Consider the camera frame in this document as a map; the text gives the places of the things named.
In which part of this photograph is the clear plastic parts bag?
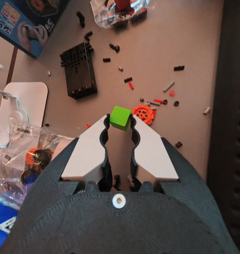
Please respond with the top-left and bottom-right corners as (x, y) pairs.
(90, 0), (150, 29)

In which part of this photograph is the long blue plastic bin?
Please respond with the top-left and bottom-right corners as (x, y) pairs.
(0, 199), (18, 242)

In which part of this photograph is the orange gear wheel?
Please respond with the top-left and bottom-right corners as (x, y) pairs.
(131, 104), (156, 125)

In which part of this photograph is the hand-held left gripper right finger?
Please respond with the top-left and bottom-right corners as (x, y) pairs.
(130, 114), (179, 192)

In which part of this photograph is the white booklet stand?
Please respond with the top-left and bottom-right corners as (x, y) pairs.
(0, 62), (49, 162)

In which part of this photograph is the blue robot kit box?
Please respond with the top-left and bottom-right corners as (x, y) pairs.
(0, 0), (70, 59)

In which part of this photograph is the black perforated building plate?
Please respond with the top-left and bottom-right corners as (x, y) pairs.
(60, 42), (98, 100)

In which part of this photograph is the black perforated pad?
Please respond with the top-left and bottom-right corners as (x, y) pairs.
(207, 0), (240, 247)

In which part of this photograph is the red foam cube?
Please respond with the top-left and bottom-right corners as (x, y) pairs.
(115, 0), (132, 11)

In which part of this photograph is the green foam cube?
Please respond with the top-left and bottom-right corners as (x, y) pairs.
(109, 106), (132, 132)

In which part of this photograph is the large clear warning bag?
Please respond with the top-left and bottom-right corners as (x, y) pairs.
(0, 117), (73, 211)

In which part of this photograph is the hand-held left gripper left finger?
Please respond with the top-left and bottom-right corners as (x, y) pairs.
(61, 114), (113, 192)

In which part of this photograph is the white label parts bag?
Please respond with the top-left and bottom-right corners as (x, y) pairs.
(52, 137), (73, 159)

